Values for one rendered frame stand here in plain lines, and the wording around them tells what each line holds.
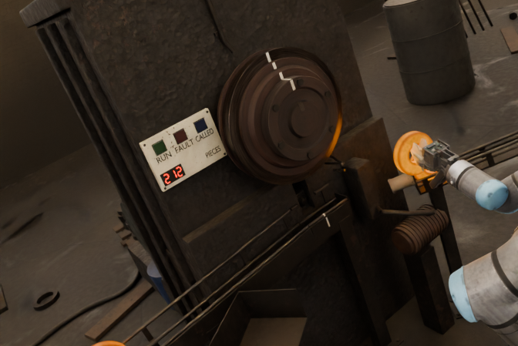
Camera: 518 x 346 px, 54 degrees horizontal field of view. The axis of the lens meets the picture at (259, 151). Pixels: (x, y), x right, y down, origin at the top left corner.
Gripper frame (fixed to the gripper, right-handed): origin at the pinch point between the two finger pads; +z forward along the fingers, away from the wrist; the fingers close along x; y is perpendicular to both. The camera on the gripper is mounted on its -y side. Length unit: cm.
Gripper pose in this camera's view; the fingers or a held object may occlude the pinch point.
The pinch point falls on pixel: (412, 148)
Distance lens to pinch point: 190.1
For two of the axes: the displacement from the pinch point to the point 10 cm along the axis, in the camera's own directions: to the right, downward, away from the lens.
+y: -2.1, -7.8, -5.9
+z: -4.6, -4.5, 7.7
